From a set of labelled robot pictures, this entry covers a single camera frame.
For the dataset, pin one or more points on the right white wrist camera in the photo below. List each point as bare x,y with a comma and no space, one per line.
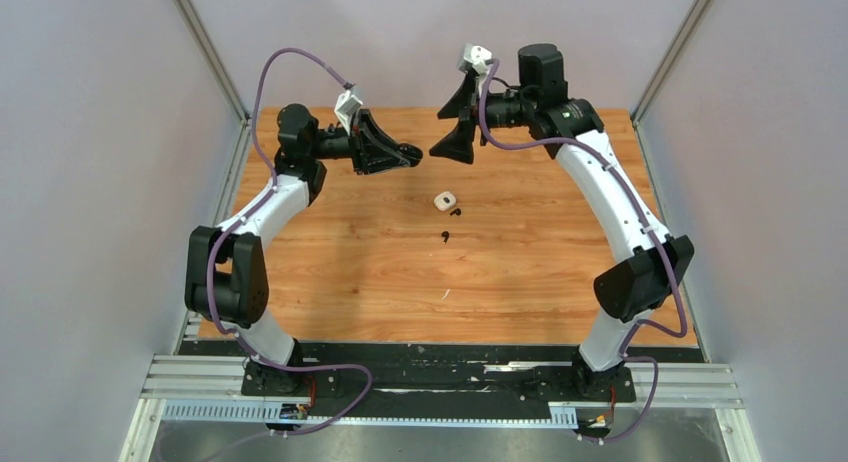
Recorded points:
474,58

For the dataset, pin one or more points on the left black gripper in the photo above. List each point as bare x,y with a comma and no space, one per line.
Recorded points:
372,150

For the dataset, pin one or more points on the black earbud charging case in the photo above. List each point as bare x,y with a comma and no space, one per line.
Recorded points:
412,154

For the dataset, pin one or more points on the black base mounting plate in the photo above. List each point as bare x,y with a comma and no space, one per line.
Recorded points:
439,381

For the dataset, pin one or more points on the left aluminium corner post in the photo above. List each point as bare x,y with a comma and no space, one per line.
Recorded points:
193,21

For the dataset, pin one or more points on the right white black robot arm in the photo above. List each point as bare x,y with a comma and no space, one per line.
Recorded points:
642,288

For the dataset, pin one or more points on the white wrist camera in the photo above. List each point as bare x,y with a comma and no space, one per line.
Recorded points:
474,58
347,105

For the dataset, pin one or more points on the aluminium corner post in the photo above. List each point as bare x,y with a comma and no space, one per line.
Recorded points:
679,42
193,21

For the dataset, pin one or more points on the right aluminium corner post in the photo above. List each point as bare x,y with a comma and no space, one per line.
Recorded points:
679,42

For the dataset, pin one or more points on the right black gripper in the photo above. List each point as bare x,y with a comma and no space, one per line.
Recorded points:
466,105

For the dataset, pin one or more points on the white earbud charging case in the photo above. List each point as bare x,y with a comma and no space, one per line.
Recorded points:
445,201

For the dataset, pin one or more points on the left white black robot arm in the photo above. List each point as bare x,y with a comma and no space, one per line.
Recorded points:
226,276

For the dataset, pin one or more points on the aluminium rail frame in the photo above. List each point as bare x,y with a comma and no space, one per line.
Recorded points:
207,388

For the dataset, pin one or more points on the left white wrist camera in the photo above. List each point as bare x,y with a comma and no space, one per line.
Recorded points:
347,105

